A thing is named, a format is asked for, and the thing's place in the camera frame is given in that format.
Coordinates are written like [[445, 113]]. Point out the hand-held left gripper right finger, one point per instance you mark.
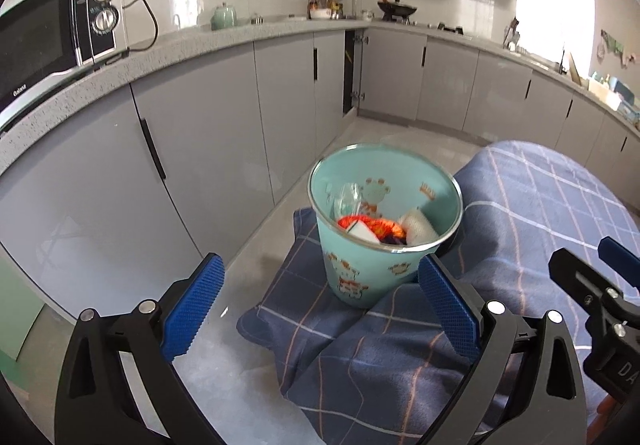
[[450, 310]]

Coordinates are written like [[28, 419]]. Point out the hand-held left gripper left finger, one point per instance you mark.
[[192, 310]]

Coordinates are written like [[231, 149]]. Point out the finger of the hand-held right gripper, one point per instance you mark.
[[575, 275], [622, 262]]

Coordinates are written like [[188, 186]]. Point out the teal cartoon print bin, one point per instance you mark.
[[370, 275]]

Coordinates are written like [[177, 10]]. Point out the red mesh net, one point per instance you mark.
[[387, 226]]

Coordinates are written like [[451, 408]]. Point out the blue plaid tablecloth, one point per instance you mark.
[[525, 225]]

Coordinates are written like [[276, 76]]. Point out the white folded tissue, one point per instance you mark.
[[363, 231]]

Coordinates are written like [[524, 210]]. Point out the clear red-printed plastic bag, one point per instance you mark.
[[345, 197]]

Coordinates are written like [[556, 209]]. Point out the white plastic tray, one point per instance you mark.
[[602, 94]]

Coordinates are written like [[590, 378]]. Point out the blue plastic container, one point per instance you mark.
[[627, 92]]

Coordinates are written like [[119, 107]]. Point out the green board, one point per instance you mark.
[[17, 315]]

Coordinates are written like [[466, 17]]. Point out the grey kitchen base cabinets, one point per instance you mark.
[[210, 125]]

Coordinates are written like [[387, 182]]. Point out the wooden cutting board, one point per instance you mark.
[[575, 70]]

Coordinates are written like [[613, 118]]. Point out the black faucet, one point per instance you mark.
[[562, 62]]

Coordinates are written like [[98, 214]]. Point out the bright window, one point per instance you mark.
[[555, 5]]

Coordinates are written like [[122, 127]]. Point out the black gas stove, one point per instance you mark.
[[425, 26]]

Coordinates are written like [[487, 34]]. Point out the teal ceramic kettle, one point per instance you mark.
[[223, 17]]

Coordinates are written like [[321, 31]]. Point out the small steel pot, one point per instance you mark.
[[256, 20]]

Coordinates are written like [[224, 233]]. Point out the silver microwave oven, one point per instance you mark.
[[35, 50]]

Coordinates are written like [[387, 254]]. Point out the black wok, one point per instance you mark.
[[397, 9]]

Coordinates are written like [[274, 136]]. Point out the small glass jar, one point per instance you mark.
[[366, 15]]

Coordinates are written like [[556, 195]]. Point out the white bowl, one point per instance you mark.
[[320, 14]]

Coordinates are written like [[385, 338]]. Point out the wall hooks with utensils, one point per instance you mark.
[[617, 47]]

